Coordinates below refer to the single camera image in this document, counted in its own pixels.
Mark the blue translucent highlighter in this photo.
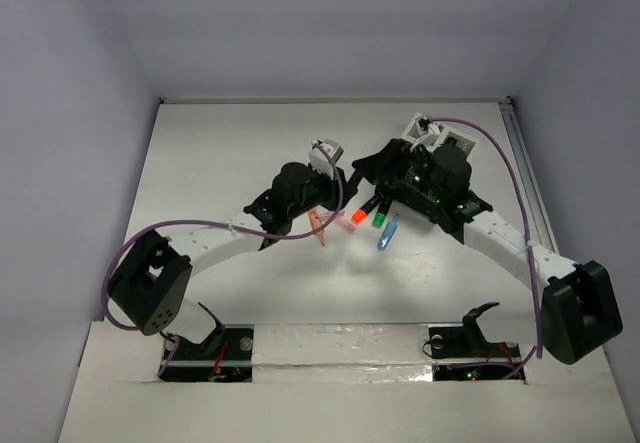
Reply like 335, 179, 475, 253
377, 214, 399, 251

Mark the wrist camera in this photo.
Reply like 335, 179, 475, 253
308, 139, 344, 178
401, 113, 444, 153

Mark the orange cap black highlighter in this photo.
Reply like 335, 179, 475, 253
351, 194, 382, 225

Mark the green cap black highlighter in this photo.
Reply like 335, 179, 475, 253
372, 197, 393, 229

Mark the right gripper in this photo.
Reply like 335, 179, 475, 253
352, 138, 447, 204

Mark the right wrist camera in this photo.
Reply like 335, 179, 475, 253
401, 113, 444, 153

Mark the orange translucent highlighter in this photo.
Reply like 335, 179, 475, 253
308, 209, 326, 246

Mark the black slotted organizer box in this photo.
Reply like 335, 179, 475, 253
375, 183, 445, 222

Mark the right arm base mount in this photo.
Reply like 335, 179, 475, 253
421, 302, 525, 382

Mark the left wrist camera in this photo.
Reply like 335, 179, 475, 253
308, 139, 344, 178

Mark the white organizer box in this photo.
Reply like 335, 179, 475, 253
432, 122, 477, 158

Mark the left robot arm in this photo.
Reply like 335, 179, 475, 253
101, 162, 362, 358

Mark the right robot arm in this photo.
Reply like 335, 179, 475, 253
352, 136, 623, 364

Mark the pink translucent highlighter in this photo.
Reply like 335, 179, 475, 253
319, 210, 357, 234

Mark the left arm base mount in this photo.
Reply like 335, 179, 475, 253
157, 301, 254, 383

